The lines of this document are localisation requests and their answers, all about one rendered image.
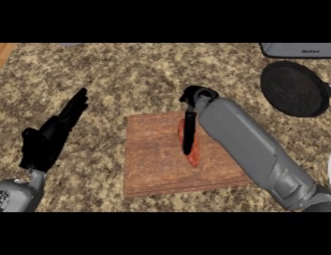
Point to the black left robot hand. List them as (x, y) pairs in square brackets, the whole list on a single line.
[(50, 136)]

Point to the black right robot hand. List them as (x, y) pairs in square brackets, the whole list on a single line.
[(189, 132)]

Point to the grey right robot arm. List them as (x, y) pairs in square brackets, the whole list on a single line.
[(256, 152)]

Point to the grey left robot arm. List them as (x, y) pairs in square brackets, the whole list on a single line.
[(13, 194)]

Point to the orange sweet potato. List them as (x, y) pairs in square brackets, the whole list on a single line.
[(195, 156)]

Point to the brown wooden cutting board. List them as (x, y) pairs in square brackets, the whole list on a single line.
[(165, 159)]

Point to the black frying pan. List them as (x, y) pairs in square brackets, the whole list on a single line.
[(294, 89)]

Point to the small grey object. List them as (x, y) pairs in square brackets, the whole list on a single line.
[(69, 44)]

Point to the grey appliance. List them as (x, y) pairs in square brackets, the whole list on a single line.
[(301, 50)]

